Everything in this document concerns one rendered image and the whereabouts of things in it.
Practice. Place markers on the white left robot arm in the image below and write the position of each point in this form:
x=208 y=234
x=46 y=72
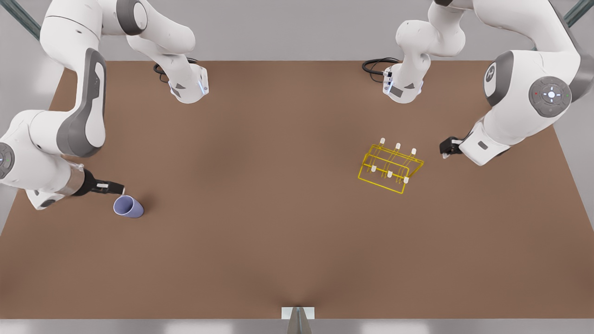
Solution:
x=519 y=106

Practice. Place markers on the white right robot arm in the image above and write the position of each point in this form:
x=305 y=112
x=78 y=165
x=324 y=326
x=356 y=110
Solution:
x=79 y=111

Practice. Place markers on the lavender plastic cup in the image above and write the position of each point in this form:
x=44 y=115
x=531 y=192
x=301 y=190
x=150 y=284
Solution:
x=128 y=206

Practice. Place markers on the silver frame post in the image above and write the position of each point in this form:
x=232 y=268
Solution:
x=22 y=17
x=577 y=11
x=298 y=321

